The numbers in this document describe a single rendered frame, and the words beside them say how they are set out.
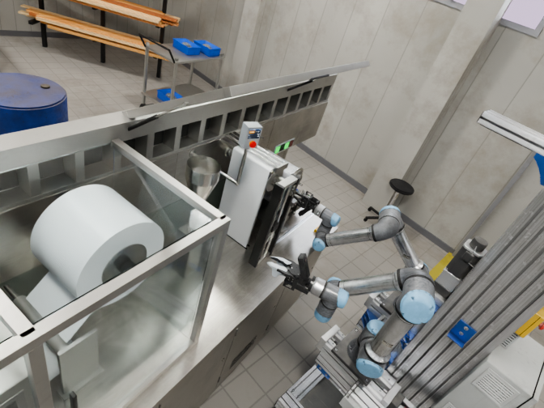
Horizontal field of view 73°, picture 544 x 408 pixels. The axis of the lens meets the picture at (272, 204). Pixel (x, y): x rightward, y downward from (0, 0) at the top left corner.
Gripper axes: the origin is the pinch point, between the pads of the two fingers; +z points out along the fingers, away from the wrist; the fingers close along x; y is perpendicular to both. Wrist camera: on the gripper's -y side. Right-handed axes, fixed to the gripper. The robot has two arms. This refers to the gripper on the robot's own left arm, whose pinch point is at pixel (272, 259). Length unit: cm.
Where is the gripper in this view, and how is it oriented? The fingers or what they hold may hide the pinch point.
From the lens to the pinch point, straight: 158.6
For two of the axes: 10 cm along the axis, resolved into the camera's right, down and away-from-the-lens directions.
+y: -2.9, 8.1, 5.1
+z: -8.9, -4.2, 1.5
